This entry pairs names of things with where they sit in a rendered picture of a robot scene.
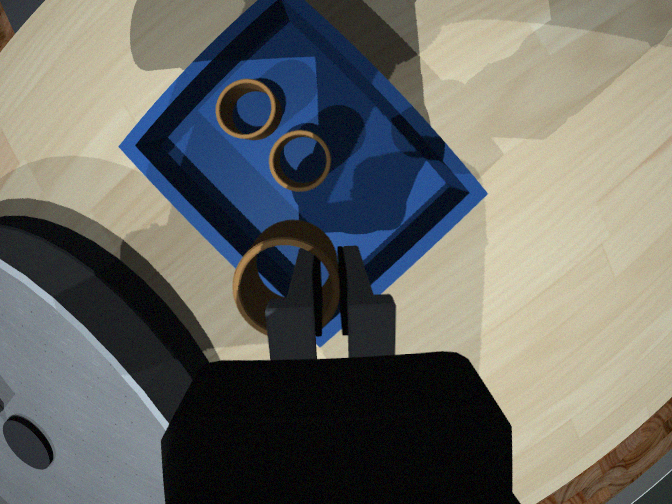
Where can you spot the grey round turntable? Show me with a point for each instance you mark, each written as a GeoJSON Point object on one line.
{"type": "Point", "coordinates": [62, 403]}

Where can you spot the bronze bushing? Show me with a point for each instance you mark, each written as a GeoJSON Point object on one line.
{"type": "Point", "coordinates": [227, 100]}
{"type": "Point", "coordinates": [251, 295]}
{"type": "Point", "coordinates": [275, 167]}

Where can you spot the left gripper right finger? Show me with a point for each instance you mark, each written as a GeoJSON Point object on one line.
{"type": "Point", "coordinates": [371, 318]}

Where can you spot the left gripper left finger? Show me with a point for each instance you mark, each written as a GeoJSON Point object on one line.
{"type": "Point", "coordinates": [290, 321]}

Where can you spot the blue open-top crate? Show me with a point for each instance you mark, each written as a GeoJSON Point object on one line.
{"type": "Point", "coordinates": [394, 189]}

